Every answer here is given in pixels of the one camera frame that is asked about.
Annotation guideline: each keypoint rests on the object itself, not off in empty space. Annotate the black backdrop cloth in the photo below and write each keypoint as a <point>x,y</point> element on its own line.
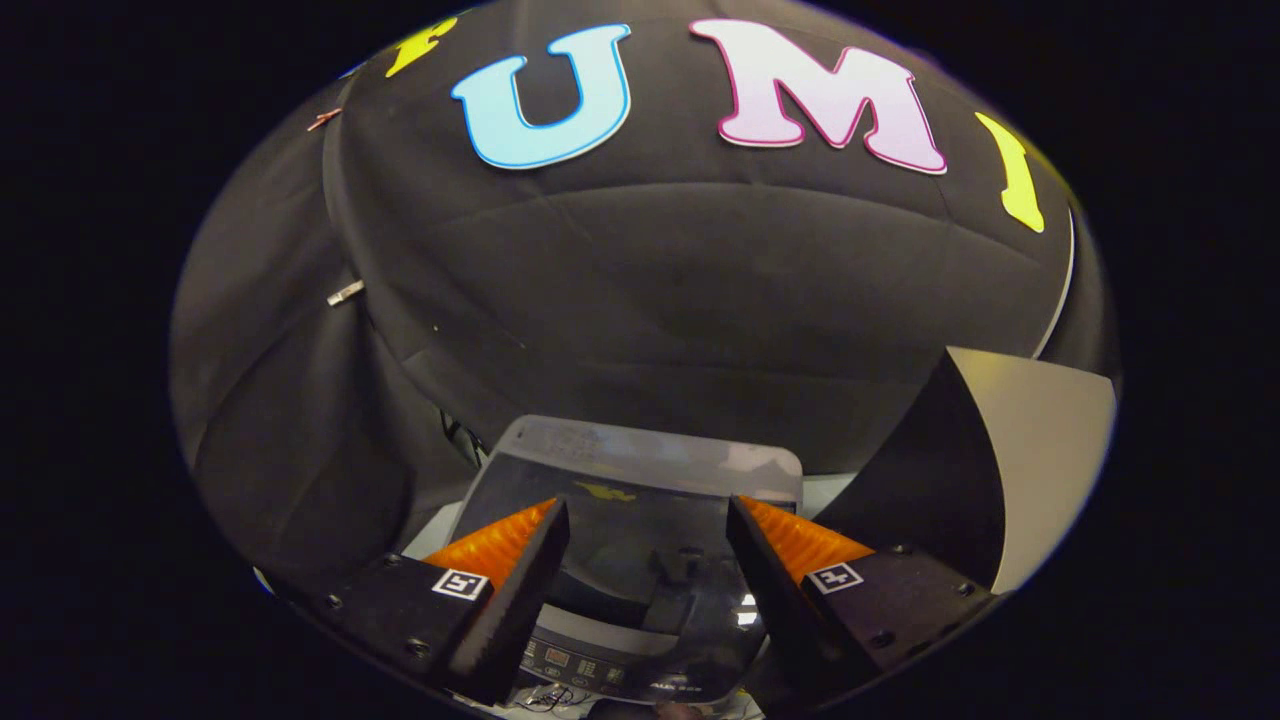
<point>650,300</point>

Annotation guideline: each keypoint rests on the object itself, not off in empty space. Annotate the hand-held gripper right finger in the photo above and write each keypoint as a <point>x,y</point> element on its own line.
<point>770,600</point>

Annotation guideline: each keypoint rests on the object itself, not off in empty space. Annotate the grey and black box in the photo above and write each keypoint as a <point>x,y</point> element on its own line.
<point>1040,450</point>

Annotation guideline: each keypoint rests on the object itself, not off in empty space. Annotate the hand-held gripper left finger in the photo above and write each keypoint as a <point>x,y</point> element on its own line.
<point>520,600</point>

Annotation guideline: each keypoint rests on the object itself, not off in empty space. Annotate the silver clip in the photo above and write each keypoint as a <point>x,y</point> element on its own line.
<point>345,292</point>

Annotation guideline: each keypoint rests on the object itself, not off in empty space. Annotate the copper clip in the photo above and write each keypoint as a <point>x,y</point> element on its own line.
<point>323,119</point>

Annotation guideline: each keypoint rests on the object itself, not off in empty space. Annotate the small top-loading washing machine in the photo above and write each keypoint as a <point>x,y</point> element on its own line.
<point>640,540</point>

